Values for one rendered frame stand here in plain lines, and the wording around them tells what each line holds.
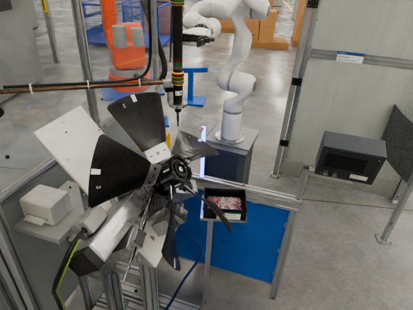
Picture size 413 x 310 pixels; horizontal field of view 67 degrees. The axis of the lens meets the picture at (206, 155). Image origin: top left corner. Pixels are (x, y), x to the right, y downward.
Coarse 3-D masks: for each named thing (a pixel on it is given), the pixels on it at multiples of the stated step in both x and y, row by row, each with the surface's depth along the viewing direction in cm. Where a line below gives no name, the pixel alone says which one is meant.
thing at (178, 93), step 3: (174, 87) 110; (177, 87) 110; (180, 87) 110; (174, 90) 111; (177, 90) 110; (180, 90) 111; (174, 93) 112; (177, 93) 111; (180, 93) 111; (174, 96) 112; (177, 96) 112; (180, 96) 112; (174, 99) 113; (177, 99) 112; (180, 99) 113; (174, 102) 114; (177, 102) 113; (180, 102) 113; (177, 111) 115; (180, 111) 116
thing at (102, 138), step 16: (96, 144) 93; (112, 144) 97; (96, 160) 93; (112, 160) 97; (128, 160) 102; (144, 160) 107; (96, 176) 94; (112, 176) 98; (128, 176) 103; (144, 176) 110; (96, 192) 95; (112, 192) 101
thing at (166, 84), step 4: (164, 80) 109; (164, 84) 108; (168, 84) 108; (164, 88) 110; (168, 88) 109; (172, 88) 109; (168, 92) 110; (172, 92) 110; (168, 96) 111; (172, 96) 111; (168, 100) 112; (172, 100) 112; (184, 100) 116; (168, 104) 112; (172, 104) 113; (176, 104) 113; (180, 104) 113; (184, 104) 113; (176, 108) 112; (180, 108) 112
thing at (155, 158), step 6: (162, 144) 121; (150, 150) 121; (156, 150) 121; (162, 150) 121; (168, 150) 121; (150, 156) 120; (156, 156) 120; (162, 156) 120; (168, 156) 121; (156, 162) 120
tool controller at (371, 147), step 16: (320, 144) 149; (336, 144) 137; (352, 144) 136; (368, 144) 136; (384, 144) 136; (320, 160) 143; (336, 160) 139; (352, 160) 137; (368, 160) 134; (384, 160) 132; (336, 176) 144; (352, 176) 143; (368, 176) 140
